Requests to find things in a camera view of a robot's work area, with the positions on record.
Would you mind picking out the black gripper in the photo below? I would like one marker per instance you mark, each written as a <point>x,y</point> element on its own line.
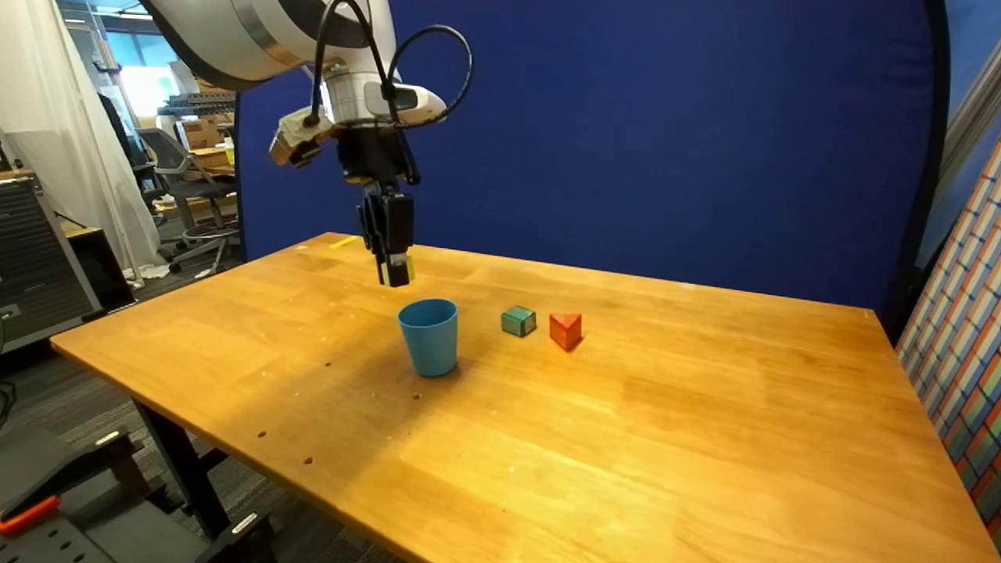
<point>375,155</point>

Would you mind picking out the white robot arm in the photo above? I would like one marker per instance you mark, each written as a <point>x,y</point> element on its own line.
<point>261,36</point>

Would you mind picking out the blue plastic cup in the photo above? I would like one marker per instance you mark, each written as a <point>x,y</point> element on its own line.
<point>430,340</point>

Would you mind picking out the green block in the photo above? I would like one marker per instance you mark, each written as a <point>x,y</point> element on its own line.
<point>516,321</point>

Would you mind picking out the red cube block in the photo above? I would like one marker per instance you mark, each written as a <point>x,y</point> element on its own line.
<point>565,331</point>

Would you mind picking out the shelf with cardboard boxes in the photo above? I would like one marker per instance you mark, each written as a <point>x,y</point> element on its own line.
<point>199,110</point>

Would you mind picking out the blue fabric backdrop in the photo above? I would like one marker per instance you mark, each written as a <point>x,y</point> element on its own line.
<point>675,137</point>

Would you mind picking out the black table leg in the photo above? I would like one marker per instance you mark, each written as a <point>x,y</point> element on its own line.
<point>189,469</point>

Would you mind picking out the white curtain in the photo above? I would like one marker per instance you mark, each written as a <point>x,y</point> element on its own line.
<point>73,125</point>

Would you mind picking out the black cabinet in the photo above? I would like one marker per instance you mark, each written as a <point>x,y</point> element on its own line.
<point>36,266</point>

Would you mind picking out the colourful patterned panel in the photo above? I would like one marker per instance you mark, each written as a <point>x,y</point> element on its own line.
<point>963,346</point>

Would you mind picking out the black floor stand frame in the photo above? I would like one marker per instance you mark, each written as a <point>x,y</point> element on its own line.
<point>96,521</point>

